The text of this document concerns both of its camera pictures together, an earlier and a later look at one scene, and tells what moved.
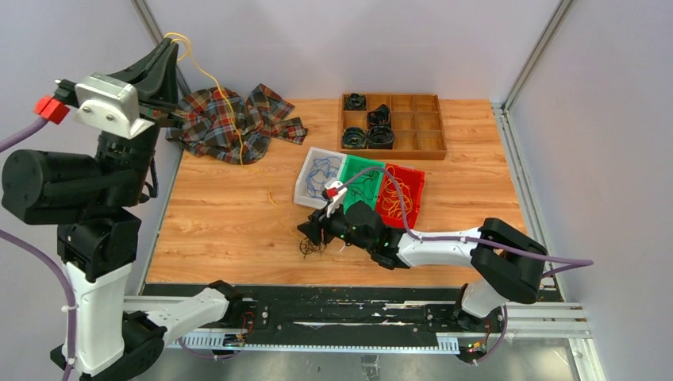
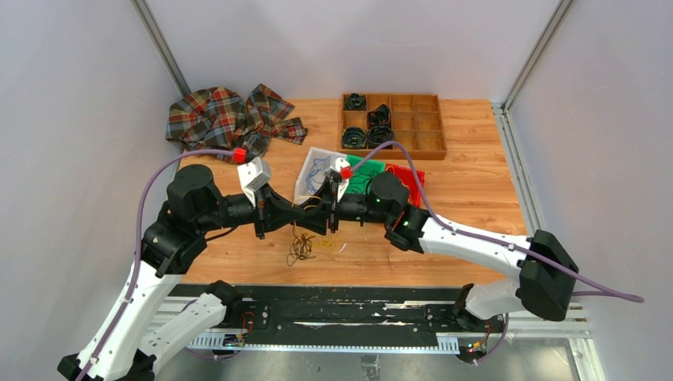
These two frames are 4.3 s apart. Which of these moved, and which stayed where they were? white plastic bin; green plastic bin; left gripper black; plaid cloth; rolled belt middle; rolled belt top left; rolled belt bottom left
Moved: left gripper black
Stayed: rolled belt bottom left; rolled belt top left; rolled belt middle; plaid cloth; white plastic bin; green plastic bin
